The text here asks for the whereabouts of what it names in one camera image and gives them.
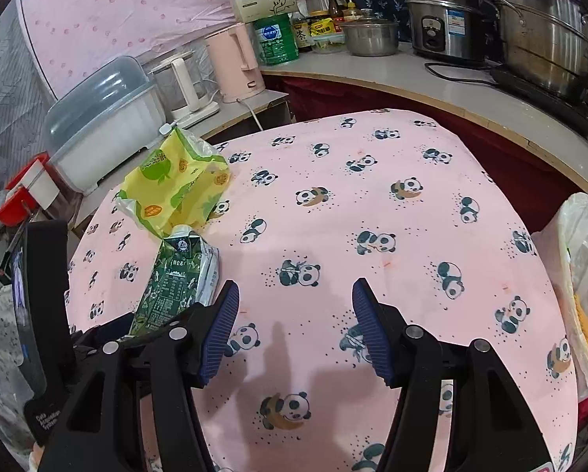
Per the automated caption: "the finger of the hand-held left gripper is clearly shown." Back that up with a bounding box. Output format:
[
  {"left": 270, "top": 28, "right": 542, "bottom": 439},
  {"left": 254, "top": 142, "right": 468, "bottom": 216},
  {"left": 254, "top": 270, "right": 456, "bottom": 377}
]
[{"left": 70, "top": 312, "right": 142, "bottom": 355}]

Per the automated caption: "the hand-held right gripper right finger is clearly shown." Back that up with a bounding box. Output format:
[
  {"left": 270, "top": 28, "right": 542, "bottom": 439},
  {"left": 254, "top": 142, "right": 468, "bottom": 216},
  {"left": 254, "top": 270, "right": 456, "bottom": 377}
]
[{"left": 351, "top": 278, "right": 555, "bottom": 472}]

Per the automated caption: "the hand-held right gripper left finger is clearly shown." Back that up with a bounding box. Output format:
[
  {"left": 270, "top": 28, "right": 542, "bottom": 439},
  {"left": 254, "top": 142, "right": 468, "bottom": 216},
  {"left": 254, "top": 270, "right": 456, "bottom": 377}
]
[{"left": 37, "top": 279, "right": 241, "bottom": 472}]

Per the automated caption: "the green milk carton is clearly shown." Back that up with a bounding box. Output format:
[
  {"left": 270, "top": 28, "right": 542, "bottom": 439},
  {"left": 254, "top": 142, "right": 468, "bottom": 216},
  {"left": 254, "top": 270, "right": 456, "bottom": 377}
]
[{"left": 128, "top": 225, "right": 219, "bottom": 337}]

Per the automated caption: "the yellow green snack bag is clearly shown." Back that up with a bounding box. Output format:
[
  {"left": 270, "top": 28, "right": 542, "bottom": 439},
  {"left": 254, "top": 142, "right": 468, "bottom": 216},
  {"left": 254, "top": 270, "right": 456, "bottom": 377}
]
[{"left": 114, "top": 127, "right": 232, "bottom": 242}]

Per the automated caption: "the white plastic bag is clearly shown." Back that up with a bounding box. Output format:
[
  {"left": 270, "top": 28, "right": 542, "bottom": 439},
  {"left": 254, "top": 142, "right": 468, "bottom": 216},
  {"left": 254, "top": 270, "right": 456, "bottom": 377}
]
[{"left": 544, "top": 192, "right": 588, "bottom": 401}]

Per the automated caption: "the red plastic container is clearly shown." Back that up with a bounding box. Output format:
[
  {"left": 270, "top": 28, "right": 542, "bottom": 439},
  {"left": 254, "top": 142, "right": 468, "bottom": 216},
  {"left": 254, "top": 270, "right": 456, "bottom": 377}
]
[{"left": 0, "top": 153, "right": 61, "bottom": 227}]

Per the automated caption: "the pink panda tablecloth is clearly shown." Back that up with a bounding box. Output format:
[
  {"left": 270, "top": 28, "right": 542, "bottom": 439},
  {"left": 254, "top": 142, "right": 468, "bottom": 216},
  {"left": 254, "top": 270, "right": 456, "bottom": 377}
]
[{"left": 64, "top": 108, "right": 580, "bottom": 472}]

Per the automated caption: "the dish box with clear lid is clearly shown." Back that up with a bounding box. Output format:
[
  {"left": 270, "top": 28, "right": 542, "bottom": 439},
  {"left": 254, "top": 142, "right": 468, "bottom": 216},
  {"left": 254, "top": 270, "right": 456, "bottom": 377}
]
[{"left": 41, "top": 55, "right": 164, "bottom": 195}]

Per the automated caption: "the white glass kettle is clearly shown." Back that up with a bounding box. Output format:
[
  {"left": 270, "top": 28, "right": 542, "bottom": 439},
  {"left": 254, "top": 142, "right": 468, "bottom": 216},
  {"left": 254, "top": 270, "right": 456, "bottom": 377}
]
[{"left": 149, "top": 52, "right": 221, "bottom": 131}]

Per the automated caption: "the pink electric kettle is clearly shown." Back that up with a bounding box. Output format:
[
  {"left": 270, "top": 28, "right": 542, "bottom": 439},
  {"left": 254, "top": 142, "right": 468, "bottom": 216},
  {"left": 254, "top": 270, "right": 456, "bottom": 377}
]
[{"left": 204, "top": 22, "right": 266, "bottom": 104}]

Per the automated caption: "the black induction cooker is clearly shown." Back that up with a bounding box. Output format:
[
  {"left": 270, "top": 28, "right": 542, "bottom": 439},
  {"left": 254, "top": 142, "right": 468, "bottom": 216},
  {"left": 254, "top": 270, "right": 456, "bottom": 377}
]
[{"left": 488, "top": 66, "right": 588, "bottom": 141}]

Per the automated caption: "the small steel pot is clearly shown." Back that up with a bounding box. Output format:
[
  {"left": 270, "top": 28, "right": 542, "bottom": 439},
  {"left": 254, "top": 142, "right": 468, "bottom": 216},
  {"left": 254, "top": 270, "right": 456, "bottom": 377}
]
[{"left": 340, "top": 9, "right": 400, "bottom": 57}]

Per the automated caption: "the dark tea bottle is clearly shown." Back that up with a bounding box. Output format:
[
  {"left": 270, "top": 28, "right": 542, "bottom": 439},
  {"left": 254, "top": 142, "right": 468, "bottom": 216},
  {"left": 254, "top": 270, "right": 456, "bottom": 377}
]
[{"left": 291, "top": 12, "right": 314, "bottom": 52}]

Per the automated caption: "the green tin can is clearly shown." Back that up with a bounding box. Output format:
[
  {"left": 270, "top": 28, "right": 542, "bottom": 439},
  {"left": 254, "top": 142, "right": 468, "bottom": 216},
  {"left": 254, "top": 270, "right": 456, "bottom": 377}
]
[{"left": 252, "top": 12, "right": 300, "bottom": 66}]

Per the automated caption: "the yellow label jar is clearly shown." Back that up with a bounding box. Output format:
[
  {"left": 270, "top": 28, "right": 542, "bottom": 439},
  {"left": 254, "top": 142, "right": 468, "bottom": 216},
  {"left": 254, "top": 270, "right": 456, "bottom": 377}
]
[{"left": 308, "top": 10, "right": 346, "bottom": 55}]

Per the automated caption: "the pink dotted curtain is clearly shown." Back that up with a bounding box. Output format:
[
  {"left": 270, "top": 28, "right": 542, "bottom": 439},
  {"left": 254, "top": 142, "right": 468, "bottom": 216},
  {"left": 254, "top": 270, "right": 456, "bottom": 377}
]
[{"left": 16, "top": 0, "right": 334, "bottom": 104}]

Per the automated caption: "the steel rice cooker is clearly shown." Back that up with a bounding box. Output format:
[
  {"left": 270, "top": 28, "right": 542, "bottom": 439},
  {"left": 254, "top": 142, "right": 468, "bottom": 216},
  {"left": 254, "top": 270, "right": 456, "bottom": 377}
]
[{"left": 404, "top": 0, "right": 491, "bottom": 66}]

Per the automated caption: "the large steel steamer pot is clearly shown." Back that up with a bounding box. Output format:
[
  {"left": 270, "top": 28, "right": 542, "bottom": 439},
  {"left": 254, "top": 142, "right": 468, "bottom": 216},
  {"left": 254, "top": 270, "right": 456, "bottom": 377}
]
[{"left": 481, "top": 0, "right": 588, "bottom": 104}]

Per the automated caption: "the black power cable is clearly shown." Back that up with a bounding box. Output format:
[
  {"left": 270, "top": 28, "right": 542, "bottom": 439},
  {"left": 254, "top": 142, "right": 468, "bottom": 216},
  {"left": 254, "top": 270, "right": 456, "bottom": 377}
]
[{"left": 424, "top": 61, "right": 501, "bottom": 89}]

